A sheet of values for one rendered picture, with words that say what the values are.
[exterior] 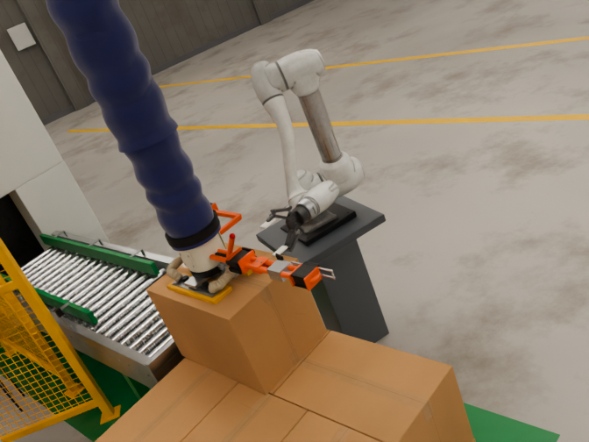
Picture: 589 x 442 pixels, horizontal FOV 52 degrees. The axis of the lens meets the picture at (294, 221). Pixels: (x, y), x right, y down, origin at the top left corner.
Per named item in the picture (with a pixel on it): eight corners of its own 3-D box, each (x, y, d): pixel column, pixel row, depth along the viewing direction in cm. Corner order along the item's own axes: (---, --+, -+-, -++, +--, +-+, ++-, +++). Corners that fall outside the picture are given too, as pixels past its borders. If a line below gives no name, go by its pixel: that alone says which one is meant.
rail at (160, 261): (62, 253, 488) (51, 233, 480) (68, 249, 491) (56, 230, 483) (253, 309, 326) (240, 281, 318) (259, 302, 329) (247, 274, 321)
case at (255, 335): (182, 356, 287) (145, 289, 269) (240, 303, 309) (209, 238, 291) (266, 395, 244) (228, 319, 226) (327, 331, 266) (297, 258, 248)
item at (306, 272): (292, 287, 212) (287, 275, 210) (305, 274, 216) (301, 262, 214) (309, 291, 206) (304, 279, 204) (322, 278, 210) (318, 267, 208)
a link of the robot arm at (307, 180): (294, 213, 313) (277, 176, 304) (325, 197, 313) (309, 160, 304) (300, 224, 298) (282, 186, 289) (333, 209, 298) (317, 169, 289)
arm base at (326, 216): (321, 205, 321) (317, 196, 319) (337, 217, 301) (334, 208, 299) (291, 222, 318) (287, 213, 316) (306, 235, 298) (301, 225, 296)
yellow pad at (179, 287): (167, 288, 263) (163, 280, 260) (185, 275, 268) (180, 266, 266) (215, 305, 239) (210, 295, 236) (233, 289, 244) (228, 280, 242)
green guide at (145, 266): (44, 244, 477) (38, 234, 473) (55, 236, 483) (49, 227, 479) (156, 275, 365) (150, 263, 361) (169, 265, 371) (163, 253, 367)
